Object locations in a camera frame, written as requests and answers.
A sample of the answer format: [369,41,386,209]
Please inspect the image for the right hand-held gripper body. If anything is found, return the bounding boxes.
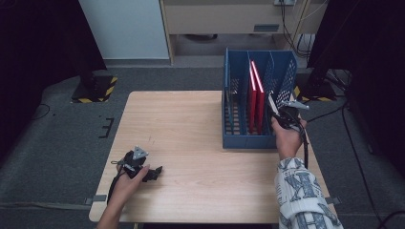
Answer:
[275,99,309,132]

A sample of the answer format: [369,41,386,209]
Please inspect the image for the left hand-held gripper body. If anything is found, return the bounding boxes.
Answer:
[122,146,151,178]

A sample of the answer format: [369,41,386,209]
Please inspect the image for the white book with green leaf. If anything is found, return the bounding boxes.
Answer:
[266,93,282,117]

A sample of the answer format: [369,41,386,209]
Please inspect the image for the red hardcover picture book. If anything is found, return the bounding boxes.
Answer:
[251,60,266,135]
[247,63,258,135]

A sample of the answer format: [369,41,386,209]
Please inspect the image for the blue plastic file rack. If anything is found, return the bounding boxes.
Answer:
[222,47,299,151]

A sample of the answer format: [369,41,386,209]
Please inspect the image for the person's right hand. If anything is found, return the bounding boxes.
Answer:
[270,117,308,160]

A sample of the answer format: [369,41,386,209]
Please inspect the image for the person's left hand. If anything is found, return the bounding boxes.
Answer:
[109,164,151,204]

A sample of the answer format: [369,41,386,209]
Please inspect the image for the black stand with striped base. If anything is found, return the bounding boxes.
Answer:
[292,68,338,103]
[70,56,118,104]

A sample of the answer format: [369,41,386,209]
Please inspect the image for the grey label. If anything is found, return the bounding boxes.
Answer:
[253,23,281,32]

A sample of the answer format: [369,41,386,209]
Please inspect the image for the black curtain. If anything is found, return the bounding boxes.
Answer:
[307,0,405,179]
[0,0,108,160]

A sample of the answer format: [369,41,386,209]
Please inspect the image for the grey floor strip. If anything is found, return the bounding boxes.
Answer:
[0,200,92,212]

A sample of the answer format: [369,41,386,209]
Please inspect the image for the beige wooden cabinet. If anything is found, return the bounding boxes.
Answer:
[159,0,329,66]

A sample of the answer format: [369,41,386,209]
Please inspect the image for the white cabinet panel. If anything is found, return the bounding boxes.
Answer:
[77,0,170,60]

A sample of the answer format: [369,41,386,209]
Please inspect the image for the left hand-held gripper cable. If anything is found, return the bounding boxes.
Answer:
[107,159,128,204]

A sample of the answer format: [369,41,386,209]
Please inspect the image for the hand-held gripper cable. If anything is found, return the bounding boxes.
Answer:
[107,159,128,204]
[294,115,310,170]

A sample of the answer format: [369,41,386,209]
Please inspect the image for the right hand-held gripper cable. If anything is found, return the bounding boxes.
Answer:
[294,115,310,170]

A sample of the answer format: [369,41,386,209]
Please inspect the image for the black hanging cable bundle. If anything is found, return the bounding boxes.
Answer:
[279,0,316,60]

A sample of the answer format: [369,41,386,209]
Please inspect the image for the thin black floor cable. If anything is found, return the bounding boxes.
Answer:
[31,103,52,121]

